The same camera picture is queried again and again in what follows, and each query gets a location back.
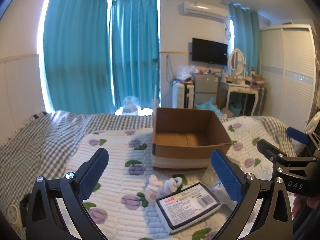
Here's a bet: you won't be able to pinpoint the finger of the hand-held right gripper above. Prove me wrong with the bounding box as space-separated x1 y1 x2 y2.
257 138 318 171
286 127 320 155

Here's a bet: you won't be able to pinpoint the white air conditioner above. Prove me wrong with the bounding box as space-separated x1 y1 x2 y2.
178 1 229 22

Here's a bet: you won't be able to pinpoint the cardboard box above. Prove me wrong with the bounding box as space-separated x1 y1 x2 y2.
151 107 232 172

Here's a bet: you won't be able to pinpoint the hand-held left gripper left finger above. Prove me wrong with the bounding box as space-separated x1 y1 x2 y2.
25 147 110 240

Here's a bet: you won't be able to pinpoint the white dressing table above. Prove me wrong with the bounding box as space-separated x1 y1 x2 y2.
219 79 266 117

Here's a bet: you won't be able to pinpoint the black wall television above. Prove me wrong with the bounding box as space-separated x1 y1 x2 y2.
192 38 229 66

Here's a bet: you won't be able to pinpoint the blue white tissue pack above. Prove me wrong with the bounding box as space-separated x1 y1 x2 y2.
155 182 222 236

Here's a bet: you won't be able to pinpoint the wide teal curtain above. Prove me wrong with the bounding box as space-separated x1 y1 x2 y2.
43 0 112 115

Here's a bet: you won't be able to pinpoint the teal curtain beside wardrobe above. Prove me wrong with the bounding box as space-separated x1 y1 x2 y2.
228 2 261 77

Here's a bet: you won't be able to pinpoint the floral quilted blanket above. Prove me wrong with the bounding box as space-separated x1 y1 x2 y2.
54 116 298 240

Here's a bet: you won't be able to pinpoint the dark hanging cord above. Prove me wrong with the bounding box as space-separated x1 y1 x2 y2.
165 54 175 81

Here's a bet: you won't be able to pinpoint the white pole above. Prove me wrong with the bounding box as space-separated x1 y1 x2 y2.
151 57 161 108

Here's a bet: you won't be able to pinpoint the oval white mirror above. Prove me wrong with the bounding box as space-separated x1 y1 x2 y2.
227 48 247 76

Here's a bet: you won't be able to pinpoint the white sock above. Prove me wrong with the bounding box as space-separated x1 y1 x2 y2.
146 187 162 203
146 174 163 188
164 177 183 193

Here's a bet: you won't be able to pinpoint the crumpled clear plastic bags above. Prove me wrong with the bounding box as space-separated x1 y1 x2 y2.
176 64 198 83

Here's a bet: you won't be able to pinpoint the white suitcase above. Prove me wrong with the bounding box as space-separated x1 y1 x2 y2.
172 82 195 109

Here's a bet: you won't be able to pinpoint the blue plastic bag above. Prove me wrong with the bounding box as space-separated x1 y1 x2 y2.
194 97 222 117

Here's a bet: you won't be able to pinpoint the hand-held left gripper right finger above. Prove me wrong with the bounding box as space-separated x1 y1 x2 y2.
211 149 294 240

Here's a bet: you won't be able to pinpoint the pale plastic bag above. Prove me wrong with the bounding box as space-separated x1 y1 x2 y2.
114 95 141 117

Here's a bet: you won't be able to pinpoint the pile of cosmetics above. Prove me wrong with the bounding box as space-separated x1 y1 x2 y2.
245 67 266 87

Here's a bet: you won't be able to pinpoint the white louvred wardrobe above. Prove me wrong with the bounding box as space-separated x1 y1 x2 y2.
259 24 318 131

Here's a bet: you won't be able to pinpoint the white round object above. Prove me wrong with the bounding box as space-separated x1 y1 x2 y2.
6 203 21 225

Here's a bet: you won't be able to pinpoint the person's right hand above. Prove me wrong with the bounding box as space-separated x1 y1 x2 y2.
292 195 320 218

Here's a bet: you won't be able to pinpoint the narrow teal curtain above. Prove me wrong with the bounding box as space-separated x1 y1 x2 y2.
109 0 161 111

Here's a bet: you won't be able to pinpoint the grey cabinet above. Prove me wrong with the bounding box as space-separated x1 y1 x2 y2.
193 73 221 108

